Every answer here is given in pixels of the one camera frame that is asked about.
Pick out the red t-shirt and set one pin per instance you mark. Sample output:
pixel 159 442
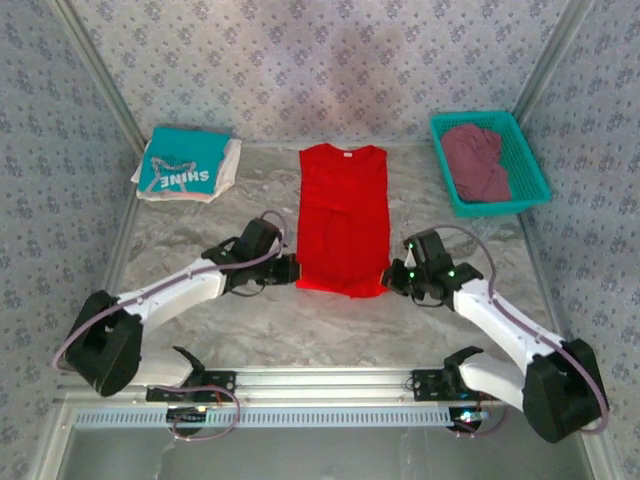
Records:
pixel 345 225

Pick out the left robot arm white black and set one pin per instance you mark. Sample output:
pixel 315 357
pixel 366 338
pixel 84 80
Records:
pixel 165 295

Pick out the aluminium corner post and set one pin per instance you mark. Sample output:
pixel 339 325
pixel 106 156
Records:
pixel 550 60
pixel 99 75

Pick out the black base plate of right arm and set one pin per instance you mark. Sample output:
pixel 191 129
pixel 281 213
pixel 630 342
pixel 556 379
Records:
pixel 425 385

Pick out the teal plastic basket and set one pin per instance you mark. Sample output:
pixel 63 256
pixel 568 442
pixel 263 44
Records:
pixel 535 180

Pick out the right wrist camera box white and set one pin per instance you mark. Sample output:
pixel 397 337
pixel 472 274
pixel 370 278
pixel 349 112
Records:
pixel 411 260

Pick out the black base plate of left arm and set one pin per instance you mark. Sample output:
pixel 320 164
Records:
pixel 222 380

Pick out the teal t-shirt with SHINE print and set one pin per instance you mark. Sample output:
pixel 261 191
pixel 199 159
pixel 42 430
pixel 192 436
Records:
pixel 185 155

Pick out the aluminium base frame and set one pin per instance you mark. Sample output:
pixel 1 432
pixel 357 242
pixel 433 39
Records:
pixel 56 440

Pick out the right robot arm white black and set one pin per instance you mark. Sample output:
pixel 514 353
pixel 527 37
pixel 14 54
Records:
pixel 500 320

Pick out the black controller board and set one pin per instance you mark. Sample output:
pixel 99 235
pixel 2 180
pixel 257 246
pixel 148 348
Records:
pixel 187 412
pixel 467 416

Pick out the aluminium mounting rail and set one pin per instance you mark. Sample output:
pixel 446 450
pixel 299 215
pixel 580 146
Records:
pixel 325 382

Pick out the maroon t-shirt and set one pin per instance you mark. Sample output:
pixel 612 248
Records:
pixel 475 160

